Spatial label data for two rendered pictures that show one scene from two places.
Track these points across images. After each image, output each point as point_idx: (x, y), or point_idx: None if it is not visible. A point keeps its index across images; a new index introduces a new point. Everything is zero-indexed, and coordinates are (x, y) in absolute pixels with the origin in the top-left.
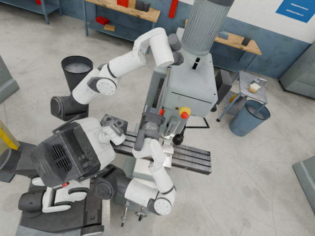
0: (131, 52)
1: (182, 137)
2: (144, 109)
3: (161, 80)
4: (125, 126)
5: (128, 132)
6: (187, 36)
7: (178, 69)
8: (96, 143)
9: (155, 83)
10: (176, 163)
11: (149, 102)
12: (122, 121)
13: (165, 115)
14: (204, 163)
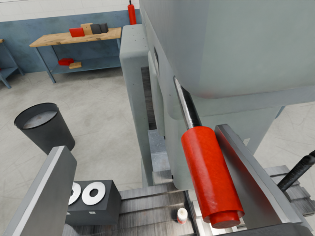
0: None
1: (284, 193)
2: (17, 209)
3: (143, 71)
4: (110, 193)
5: (125, 193)
6: None
7: None
8: None
9: (136, 83)
10: (243, 222)
11: (141, 123)
12: (99, 183)
13: (270, 178)
14: (294, 195)
